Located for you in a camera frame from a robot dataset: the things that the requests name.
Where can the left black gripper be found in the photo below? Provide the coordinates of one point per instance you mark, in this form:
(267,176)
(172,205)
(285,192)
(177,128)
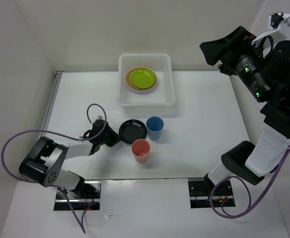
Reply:
(115,137)

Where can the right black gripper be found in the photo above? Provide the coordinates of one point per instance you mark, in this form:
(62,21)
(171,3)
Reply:
(243,44)

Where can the black plate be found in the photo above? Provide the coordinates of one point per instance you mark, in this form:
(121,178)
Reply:
(132,130)

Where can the orange plastic plate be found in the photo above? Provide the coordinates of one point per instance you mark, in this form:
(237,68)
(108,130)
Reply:
(145,92)

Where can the yellow woven pattern plate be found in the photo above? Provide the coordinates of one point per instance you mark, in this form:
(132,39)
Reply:
(127,79)

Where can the green plastic plate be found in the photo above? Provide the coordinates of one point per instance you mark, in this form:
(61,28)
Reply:
(142,78)

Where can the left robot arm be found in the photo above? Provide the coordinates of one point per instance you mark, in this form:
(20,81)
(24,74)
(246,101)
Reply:
(43,164)

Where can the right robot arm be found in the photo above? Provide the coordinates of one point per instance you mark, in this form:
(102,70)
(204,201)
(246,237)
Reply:
(264,68)

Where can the white plastic bin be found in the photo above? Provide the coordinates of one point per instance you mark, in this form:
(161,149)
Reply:
(158,99)

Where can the pink plastic cup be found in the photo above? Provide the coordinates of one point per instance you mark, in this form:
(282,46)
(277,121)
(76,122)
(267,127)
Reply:
(140,150)

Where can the blue plastic cup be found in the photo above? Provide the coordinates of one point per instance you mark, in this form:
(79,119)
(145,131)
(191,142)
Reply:
(154,127)

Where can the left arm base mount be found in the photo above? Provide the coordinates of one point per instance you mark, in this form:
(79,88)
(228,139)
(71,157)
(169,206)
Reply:
(89,199)

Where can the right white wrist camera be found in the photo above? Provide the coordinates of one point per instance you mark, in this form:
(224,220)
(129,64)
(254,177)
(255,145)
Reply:
(278,28)

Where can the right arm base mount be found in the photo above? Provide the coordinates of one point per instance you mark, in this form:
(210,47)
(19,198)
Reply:
(199,193)

